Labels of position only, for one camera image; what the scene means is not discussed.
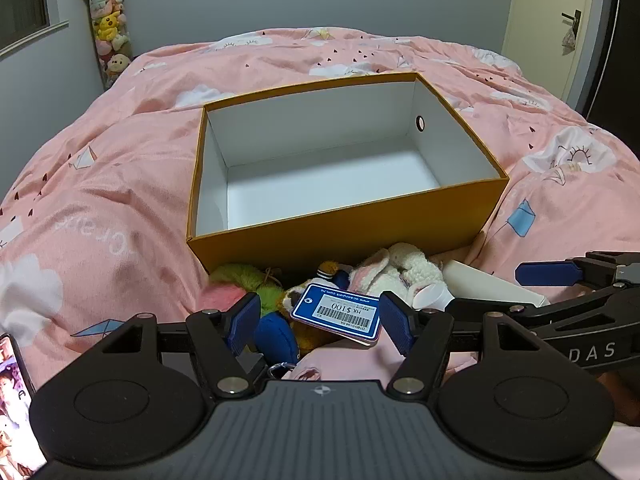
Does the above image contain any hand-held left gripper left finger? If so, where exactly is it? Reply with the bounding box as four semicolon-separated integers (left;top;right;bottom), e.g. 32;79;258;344
100;292;268;398

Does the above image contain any blue sailor plush toy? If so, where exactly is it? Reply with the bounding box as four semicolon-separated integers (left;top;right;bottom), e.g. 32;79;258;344
255;260;353;367

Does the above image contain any blue barcode card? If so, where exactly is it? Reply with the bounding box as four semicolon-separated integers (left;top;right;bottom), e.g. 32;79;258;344
290;283;384;347

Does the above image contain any smartphone with photo case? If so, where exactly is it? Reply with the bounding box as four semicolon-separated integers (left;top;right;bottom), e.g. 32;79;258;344
0;332;49;476

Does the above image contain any cream door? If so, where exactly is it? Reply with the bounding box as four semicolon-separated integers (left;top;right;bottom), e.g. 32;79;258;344
502;0;623;111

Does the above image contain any yellow cardboard box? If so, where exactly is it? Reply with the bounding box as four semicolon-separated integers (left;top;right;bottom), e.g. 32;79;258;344
186;72;510;277

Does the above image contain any column of plush toys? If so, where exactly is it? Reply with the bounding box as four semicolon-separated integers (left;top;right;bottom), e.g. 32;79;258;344
78;0;134;92

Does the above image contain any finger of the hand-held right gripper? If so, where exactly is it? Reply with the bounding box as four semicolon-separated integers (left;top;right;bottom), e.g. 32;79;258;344
451;301;543;331
515;251;640;287

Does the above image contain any white pink crochet bunny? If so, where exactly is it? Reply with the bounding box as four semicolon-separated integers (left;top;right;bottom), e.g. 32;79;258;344
349;242;447;307

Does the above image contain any green pink fluffy toy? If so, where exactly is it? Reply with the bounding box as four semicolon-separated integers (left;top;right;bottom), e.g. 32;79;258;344
207;262;289;311

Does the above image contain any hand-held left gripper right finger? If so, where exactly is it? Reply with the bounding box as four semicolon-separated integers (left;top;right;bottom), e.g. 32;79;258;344
379;290;546;396

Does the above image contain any pink printed blanket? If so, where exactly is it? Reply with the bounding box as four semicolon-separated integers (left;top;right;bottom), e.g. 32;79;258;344
0;27;640;411

